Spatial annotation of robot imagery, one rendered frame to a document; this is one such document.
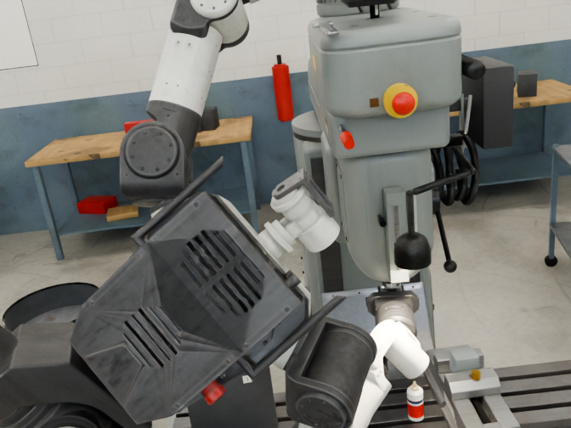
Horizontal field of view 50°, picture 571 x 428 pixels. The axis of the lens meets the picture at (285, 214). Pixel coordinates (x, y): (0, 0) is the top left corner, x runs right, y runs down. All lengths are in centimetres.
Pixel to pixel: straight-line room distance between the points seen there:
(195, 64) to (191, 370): 48
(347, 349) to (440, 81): 50
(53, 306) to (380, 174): 248
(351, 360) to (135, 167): 44
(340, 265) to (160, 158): 105
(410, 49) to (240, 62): 448
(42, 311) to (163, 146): 261
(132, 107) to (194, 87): 473
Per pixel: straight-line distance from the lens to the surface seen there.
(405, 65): 113
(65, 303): 348
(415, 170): 132
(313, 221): 98
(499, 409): 161
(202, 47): 103
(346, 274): 190
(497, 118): 165
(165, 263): 82
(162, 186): 93
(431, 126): 126
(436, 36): 113
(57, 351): 99
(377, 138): 124
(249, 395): 161
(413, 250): 119
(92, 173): 599
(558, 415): 173
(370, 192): 131
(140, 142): 94
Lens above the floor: 199
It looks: 21 degrees down
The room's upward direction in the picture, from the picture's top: 7 degrees counter-clockwise
